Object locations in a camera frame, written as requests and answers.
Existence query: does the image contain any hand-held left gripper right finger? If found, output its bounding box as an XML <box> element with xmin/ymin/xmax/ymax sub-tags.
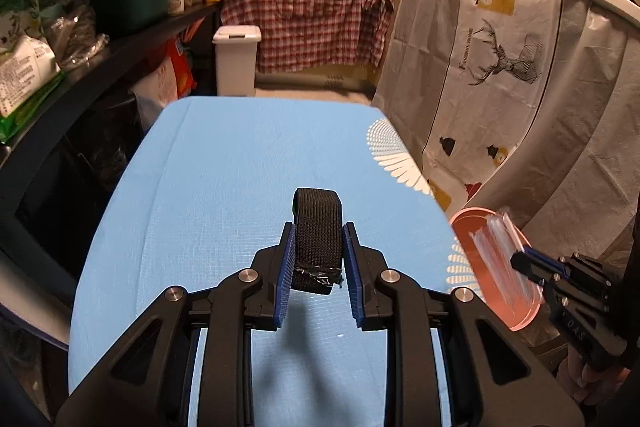
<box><xmin>342</xmin><ymin>222</ymin><xmax>586</xmax><ymax>427</ymax></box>

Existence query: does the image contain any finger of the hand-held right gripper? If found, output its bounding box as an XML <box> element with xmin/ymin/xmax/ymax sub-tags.
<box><xmin>510</xmin><ymin>253</ymin><xmax>553</xmax><ymax>290</ymax></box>
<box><xmin>521</xmin><ymin>246</ymin><xmax>568</xmax><ymax>270</ymax></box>

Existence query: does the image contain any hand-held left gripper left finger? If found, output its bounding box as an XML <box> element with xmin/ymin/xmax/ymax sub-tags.
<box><xmin>55</xmin><ymin>221</ymin><xmax>297</xmax><ymax>427</ymax></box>

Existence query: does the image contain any clear plastic tube package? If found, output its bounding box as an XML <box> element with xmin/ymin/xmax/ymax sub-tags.
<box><xmin>470</xmin><ymin>207</ymin><xmax>543</xmax><ymax>303</ymax></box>

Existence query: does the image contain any pink plastic bin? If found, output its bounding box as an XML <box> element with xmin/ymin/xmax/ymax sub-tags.
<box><xmin>448</xmin><ymin>206</ymin><xmax>546</xmax><ymax>333</ymax></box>

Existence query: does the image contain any black elastic strap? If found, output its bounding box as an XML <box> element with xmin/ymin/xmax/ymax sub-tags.
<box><xmin>291</xmin><ymin>188</ymin><xmax>346</xmax><ymax>297</ymax></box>

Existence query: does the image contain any person's right hand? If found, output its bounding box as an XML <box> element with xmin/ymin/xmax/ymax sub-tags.
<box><xmin>557</xmin><ymin>347</ymin><xmax>632</xmax><ymax>408</ymax></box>

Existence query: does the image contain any blue leaf-print tablecloth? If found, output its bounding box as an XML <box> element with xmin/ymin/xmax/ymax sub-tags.
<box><xmin>67</xmin><ymin>97</ymin><xmax>486</xmax><ymax>427</ymax></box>

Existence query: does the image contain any grey nonwoven cloth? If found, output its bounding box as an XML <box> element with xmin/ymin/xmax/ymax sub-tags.
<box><xmin>510</xmin><ymin>0</ymin><xmax>640</xmax><ymax>258</ymax></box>

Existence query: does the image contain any white deer-print curtain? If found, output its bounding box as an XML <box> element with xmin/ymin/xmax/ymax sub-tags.
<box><xmin>372</xmin><ymin>0</ymin><xmax>568</xmax><ymax>212</ymax></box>

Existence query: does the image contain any beige vented kickboard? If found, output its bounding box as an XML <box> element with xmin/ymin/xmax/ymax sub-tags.
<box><xmin>255</xmin><ymin>67</ymin><xmax>377</xmax><ymax>98</ymax></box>

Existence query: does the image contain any white lidded bin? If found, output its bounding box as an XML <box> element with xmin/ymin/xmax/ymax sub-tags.
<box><xmin>212</xmin><ymin>25</ymin><xmax>263</xmax><ymax>98</ymax></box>

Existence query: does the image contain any white red-print box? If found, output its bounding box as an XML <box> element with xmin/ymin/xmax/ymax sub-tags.
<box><xmin>130</xmin><ymin>57</ymin><xmax>178</xmax><ymax>132</ymax></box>

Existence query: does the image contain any red orange bag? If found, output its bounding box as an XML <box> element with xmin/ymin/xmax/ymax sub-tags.
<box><xmin>165</xmin><ymin>34</ymin><xmax>198</xmax><ymax>100</ymax></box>

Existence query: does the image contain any red plaid shirt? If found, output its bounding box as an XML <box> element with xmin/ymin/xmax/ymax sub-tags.
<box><xmin>220</xmin><ymin>0</ymin><xmax>396</xmax><ymax>75</ymax></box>

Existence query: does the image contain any black shelf rack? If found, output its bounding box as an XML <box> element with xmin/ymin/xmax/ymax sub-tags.
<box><xmin>0</xmin><ymin>0</ymin><xmax>231</xmax><ymax>348</ymax></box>

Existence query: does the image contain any clear bag of dark food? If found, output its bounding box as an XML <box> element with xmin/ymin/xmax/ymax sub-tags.
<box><xmin>42</xmin><ymin>2</ymin><xmax>108</xmax><ymax>70</ymax></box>

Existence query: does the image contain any green white food packet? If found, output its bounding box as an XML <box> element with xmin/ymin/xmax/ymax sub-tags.
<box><xmin>0</xmin><ymin>4</ymin><xmax>63</xmax><ymax>142</ymax></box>

